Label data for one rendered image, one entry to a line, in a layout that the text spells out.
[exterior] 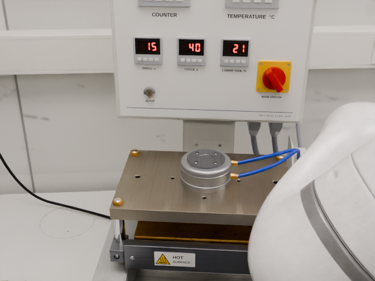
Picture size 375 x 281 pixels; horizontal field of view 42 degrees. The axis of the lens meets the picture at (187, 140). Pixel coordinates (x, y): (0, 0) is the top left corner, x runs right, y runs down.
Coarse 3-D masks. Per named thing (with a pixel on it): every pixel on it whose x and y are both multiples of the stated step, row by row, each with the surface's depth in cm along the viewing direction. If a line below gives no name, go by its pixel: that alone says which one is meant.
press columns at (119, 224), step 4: (116, 220) 72; (120, 220) 72; (116, 224) 72; (120, 224) 72; (124, 224) 73; (116, 228) 73; (120, 228) 73; (124, 228) 73; (116, 232) 73; (120, 232) 73; (124, 232) 73; (116, 236) 73; (120, 236) 73; (124, 236) 74; (116, 240) 74; (120, 240) 74; (124, 240) 74; (120, 264) 76
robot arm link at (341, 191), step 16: (368, 144) 35; (352, 160) 35; (368, 160) 34; (320, 176) 37; (336, 176) 35; (352, 176) 34; (368, 176) 33; (320, 192) 35; (336, 192) 34; (352, 192) 33; (368, 192) 32; (336, 208) 33; (352, 208) 33; (368, 208) 32; (336, 224) 33; (352, 224) 33; (368, 224) 32; (352, 240) 32; (368, 240) 32; (368, 256) 32; (368, 272) 33
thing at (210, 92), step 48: (144, 0) 77; (192, 0) 77; (240, 0) 76; (288, 0) 76; (144, 48) 81; (192, 48) 80; (240, 48) 80; (288, 48) 80; (144, 96) 85; (192, 96) 85; (240, 96) 84; (288, 96) 84; (192, 144) 92; (288, 144) 92
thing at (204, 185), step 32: (128, 160) 83; (160, 160) 83; (192, 160) 75; (224, 160) 75; (256, 160) 77; (128, 192) 74; (160, 192) 74; (192, 192) 74; (224, 192) 74; (256, 192) 74; (224, 224) 70
